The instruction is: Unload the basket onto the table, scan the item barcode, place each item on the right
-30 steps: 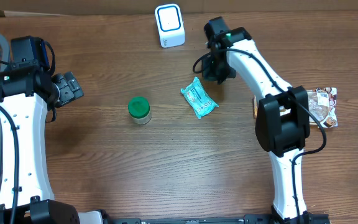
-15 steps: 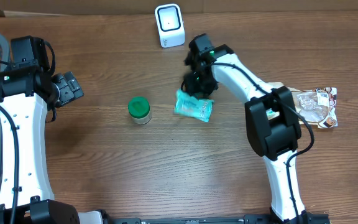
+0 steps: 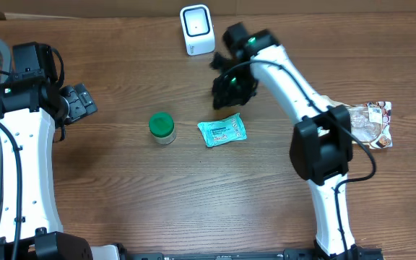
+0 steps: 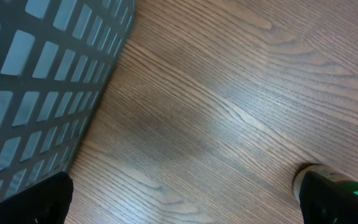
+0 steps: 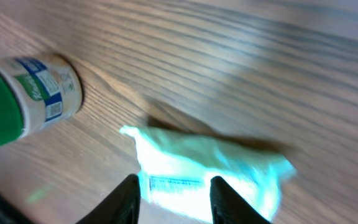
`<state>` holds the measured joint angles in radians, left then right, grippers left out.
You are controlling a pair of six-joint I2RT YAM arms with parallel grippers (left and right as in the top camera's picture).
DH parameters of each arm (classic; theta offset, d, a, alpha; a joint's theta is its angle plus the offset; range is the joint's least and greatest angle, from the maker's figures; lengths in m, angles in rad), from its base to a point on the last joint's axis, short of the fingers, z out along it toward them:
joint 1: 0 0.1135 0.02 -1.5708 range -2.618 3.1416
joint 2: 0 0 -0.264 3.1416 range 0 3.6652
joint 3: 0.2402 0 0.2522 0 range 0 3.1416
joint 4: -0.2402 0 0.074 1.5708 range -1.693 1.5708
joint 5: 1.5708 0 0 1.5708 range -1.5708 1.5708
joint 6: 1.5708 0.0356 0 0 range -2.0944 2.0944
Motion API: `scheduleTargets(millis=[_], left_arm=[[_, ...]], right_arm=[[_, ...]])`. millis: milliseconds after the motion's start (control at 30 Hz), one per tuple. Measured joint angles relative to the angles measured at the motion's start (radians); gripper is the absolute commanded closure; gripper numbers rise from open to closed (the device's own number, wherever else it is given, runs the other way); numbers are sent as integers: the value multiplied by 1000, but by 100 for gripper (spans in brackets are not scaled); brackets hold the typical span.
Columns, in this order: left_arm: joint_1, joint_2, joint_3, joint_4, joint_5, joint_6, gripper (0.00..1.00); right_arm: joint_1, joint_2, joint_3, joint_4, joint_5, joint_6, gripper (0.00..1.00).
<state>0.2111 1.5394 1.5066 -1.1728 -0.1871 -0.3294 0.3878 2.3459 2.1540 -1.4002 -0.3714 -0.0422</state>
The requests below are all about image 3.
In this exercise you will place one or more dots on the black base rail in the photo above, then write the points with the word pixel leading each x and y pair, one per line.
pixel 288 254

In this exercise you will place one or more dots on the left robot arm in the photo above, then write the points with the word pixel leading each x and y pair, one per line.
pixel 34 103

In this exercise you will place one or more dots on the white barcode scanner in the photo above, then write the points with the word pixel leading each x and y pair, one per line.
pixel 197 27

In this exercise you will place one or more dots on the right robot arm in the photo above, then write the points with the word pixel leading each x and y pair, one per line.
pixel 321 145

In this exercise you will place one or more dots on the teal tissue pack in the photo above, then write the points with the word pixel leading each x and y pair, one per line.
pixel 220 132

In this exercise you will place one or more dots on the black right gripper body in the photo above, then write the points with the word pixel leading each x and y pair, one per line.
pixel 239 89

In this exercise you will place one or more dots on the green lid jar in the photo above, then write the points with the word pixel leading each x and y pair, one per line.
pixel 162 128

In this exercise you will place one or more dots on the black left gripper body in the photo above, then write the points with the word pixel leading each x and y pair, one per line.
pixel 80 105

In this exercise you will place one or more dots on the beige plastic pouch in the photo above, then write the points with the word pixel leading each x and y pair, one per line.
pixel 370 122

